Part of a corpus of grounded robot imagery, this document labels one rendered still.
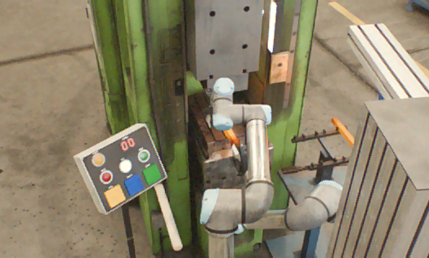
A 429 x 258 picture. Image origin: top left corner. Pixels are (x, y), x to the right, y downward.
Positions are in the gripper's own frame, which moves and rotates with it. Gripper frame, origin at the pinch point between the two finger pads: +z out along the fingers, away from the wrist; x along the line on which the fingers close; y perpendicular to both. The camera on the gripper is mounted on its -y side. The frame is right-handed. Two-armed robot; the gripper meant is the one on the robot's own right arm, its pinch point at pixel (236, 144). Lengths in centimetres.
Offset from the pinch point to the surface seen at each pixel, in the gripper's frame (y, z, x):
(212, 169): 16.3, 3.1, -11.9
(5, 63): 95, 287, -134
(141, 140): -13.7, 1.3, -45.3
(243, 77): -32.6, 8.2, 5.9
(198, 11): -69, 8, -15
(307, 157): 101, 78, 88
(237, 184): 31.7, 3.4, 2.2
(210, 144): 4.3, 8.9, -10.7
